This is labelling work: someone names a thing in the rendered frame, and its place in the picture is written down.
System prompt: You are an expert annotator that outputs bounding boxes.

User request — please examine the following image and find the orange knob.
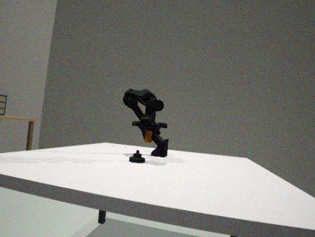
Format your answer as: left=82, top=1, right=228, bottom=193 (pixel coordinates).
left=145, top=131, right=152, bottom=143

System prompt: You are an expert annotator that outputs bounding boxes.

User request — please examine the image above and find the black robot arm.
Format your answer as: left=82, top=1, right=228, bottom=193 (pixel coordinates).
left=123, top=88, right=164, bottom=146

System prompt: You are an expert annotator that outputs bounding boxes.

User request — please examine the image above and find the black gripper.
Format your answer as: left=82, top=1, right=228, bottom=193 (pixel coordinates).
left=132, top=112, right=167, bottom=141

